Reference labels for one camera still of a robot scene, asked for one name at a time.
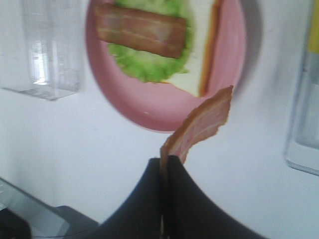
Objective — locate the reddish bacon strip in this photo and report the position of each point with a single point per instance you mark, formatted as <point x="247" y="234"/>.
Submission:
<point x="202" y="122"/>

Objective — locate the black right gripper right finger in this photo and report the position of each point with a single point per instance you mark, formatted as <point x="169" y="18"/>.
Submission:
<point x="192" y="215"/>

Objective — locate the left clear plastic tray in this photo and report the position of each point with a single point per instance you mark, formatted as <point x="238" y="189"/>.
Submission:
<point x="41" y="51"/>

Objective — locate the green lettuce leaf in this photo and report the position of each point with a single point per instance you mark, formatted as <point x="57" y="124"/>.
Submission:
<point x="150" y="67"/>

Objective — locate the toast bread slice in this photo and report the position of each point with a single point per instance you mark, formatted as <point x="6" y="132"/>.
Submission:
<point x="204" y="25"/>

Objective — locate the right clear plastic tray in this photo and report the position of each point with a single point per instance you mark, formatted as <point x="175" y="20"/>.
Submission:
<point x="302" y="145"/>

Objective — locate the yellow cheese slice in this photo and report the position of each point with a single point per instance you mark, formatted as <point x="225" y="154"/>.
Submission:
<point x="313" y="41"/>

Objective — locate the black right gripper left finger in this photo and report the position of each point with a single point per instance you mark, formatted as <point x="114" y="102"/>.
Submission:
<point x="139" y="216"/>

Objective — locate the brown bacon strip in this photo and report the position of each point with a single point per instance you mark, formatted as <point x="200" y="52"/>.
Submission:
<point x="141" y="30"/>

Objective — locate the pink round plate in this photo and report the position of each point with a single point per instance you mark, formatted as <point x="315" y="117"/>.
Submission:
<point x="162" y="107"/>

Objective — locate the clear plastic tray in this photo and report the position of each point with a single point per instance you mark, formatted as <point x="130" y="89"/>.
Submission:
<point x="41" y="51"/>
<point x="302" y="145"/>

